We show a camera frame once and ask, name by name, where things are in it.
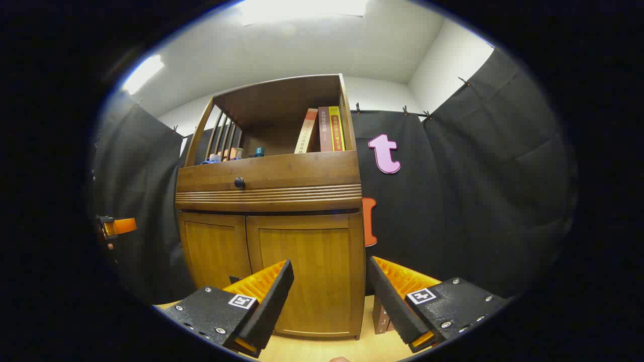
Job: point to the black round knob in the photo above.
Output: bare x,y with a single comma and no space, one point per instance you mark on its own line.
239,183

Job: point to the wooden cabinet door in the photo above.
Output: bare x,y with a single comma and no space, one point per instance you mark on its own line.
216,251
322,241

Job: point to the dark brown book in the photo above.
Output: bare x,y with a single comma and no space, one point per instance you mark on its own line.
380,319

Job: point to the cream book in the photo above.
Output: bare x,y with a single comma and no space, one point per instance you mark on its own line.
307,133

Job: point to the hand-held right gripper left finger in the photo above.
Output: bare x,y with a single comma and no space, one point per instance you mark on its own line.
274,306

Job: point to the wooden double-door shoe cabinet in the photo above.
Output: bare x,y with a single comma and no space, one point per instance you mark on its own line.
266,206

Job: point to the black backdrop cloth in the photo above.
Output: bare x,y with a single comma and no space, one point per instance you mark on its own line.
478,201

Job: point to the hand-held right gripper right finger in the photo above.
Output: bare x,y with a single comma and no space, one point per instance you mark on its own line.
390,301

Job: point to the small teal cup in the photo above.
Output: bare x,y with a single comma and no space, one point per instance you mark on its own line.
259,152

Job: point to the small blue object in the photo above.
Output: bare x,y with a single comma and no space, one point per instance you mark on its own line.
211,160

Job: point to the large ceiling light panel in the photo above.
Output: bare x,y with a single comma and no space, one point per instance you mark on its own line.
302,10

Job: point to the small orange object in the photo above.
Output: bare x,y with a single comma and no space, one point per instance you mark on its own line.
234,154

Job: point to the small ceiling light panel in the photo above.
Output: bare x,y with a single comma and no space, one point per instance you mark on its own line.
143,74

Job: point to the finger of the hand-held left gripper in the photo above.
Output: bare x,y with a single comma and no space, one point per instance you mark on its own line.
126,225

